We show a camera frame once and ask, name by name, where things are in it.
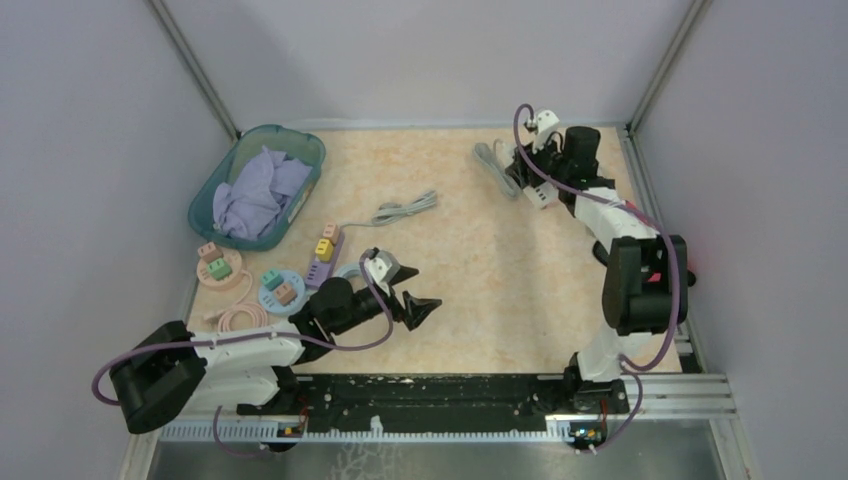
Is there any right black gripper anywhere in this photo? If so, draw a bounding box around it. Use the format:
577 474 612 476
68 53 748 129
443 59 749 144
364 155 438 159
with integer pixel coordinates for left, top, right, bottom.
507 130 570 189

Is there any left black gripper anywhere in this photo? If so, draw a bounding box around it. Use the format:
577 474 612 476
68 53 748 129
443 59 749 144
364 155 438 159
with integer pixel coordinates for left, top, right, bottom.
332 265 441 335

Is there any white power strip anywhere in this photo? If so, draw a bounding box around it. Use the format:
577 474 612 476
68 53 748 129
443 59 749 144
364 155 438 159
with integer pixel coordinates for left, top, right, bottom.
523 182 559 210

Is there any purple power strip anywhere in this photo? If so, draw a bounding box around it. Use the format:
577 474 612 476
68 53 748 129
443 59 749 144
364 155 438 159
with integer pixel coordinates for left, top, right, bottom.
304 230 345 290

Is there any yellow plug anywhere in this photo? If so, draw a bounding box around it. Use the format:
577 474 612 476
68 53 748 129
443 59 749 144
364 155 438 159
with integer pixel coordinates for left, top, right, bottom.
314 238 335 263

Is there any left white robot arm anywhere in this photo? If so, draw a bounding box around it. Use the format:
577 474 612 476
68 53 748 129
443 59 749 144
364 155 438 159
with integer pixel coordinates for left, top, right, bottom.
92 258 442 434

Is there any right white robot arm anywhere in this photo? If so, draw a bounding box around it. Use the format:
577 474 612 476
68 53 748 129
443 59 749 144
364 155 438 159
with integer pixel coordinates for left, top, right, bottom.
507 119 688 412

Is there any brown plug on blue socket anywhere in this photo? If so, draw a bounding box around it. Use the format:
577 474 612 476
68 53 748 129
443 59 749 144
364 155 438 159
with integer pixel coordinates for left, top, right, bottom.
272 282 297 306

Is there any pink round socket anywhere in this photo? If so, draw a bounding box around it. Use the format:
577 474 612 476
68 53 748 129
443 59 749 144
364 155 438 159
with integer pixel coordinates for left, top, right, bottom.
196 248 245 291

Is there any red and black cloth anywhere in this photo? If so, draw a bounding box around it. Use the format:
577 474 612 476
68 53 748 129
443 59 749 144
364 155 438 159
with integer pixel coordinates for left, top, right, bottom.
591 241 697 287

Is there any purple cloth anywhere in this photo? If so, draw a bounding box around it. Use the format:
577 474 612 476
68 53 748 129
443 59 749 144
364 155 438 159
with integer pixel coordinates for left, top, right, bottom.
212 146 312 241

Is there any teal plastic basin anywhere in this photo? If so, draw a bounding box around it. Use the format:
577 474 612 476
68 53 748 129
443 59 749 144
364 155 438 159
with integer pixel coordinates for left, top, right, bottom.
188 124 326 251

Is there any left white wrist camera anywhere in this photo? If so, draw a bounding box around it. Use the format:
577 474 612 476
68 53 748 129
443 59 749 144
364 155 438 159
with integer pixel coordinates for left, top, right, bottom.
365 248 401 287

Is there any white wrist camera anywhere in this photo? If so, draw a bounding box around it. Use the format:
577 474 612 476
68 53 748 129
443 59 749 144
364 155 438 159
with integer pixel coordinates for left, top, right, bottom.
365 248 401 287
524 110 560 153

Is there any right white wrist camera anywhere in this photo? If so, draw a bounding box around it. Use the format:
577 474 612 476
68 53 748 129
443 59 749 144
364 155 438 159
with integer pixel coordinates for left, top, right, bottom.
524 110 560 153

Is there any white strip grey cable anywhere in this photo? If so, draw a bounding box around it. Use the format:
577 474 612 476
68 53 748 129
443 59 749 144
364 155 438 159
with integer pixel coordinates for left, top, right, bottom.
472 139 523 201

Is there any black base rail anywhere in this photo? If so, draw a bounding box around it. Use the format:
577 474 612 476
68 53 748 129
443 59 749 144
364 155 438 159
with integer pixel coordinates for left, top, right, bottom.
236 372 630 434

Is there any pink coiled cable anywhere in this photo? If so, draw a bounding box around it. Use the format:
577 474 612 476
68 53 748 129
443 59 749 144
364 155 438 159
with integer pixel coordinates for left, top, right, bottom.
203 268 270 334

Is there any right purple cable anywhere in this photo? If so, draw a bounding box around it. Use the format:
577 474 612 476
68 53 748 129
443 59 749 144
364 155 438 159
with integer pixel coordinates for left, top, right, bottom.
513 103 684 455

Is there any purple cable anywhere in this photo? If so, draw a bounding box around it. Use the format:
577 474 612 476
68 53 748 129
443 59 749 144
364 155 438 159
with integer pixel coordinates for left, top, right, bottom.
91 248 397 460
513 103 684 455

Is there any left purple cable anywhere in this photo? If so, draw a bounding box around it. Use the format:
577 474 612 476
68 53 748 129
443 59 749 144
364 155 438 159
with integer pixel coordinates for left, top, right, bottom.
91 248 397 460

